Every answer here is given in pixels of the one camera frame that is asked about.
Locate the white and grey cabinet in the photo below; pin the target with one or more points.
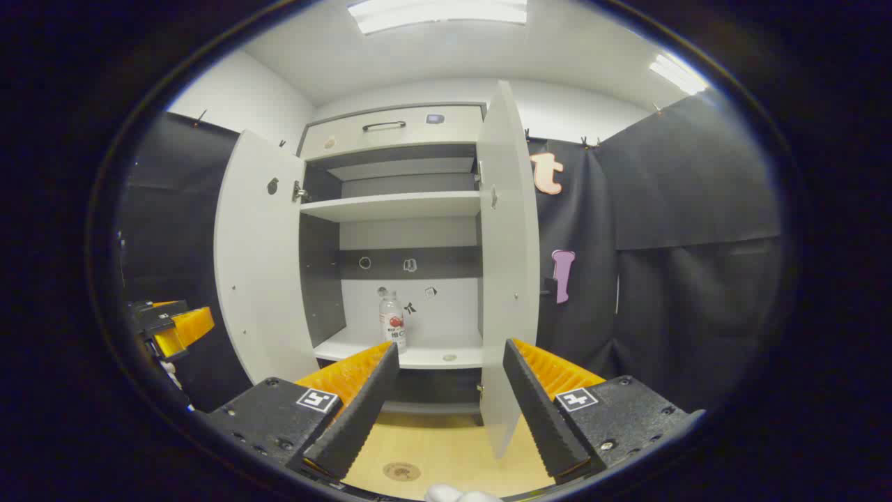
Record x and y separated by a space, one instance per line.
320 279

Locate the white cabinet drawer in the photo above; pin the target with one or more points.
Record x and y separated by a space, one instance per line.
446 132

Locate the round cork coaster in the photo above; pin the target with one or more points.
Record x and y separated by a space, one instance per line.
401 471

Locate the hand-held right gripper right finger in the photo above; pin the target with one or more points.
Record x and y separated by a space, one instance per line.
540 411

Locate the white cabinet shelf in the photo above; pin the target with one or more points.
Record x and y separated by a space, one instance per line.
439 352
390 207

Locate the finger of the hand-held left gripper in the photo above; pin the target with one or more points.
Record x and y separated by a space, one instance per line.
191 324
157 312

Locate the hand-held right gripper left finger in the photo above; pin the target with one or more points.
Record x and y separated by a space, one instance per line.
362 411

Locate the black backdrop cloth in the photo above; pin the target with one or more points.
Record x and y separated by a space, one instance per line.
662 314

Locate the large ceiling light panel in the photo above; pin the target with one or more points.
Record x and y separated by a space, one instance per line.
439 14

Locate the white cabinet door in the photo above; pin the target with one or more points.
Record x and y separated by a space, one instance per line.
509 279
258 265

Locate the clear plastic bottle red label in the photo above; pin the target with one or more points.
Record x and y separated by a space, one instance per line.
392 324

